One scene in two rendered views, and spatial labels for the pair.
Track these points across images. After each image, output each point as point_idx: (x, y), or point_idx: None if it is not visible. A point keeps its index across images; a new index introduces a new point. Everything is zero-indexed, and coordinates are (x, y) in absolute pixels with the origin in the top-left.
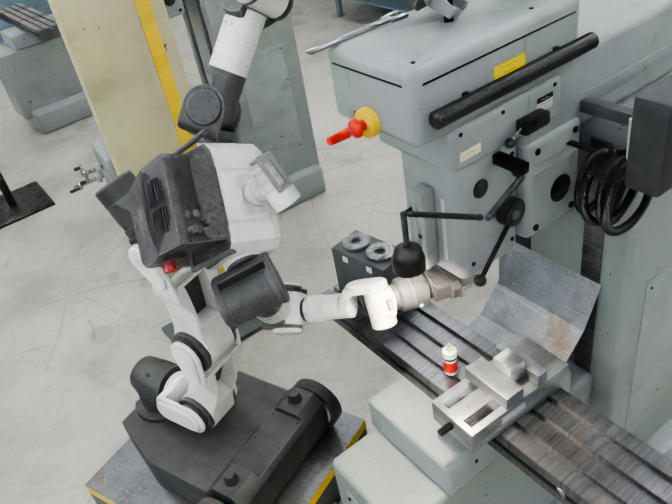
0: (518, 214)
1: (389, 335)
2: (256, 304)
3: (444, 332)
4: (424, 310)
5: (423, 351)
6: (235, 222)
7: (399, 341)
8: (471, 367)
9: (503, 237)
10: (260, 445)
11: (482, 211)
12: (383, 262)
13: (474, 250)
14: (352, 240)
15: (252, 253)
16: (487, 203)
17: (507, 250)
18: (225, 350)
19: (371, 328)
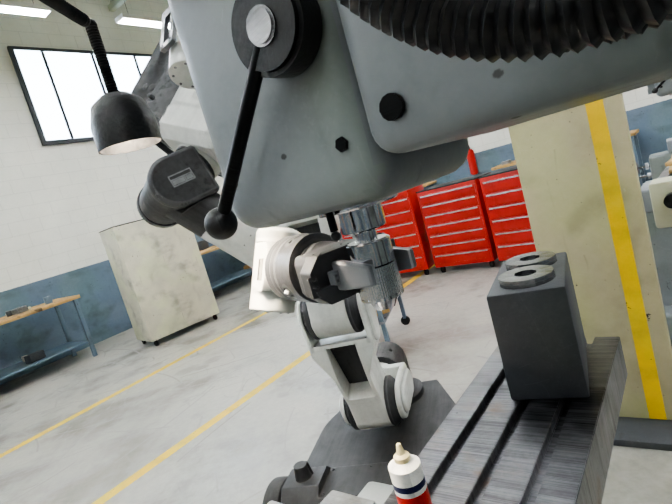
0: (263, 26)
1: (466, 418)
2: (144, 194)
3: (526, 471)
4: (564, 424)
5: (453, 467)
6: (177, 103)
7: (459, 433)
8: (333, 498)
9: (241, 104)
10: (361, 475)
11: (215, 28)
12: (507, 289)
13: (226, 143)
14: (530, 258)
15: (185, 145)
16: (222, 4)
17: (339, 183)
18: (336, 328)
19: (469, 398)
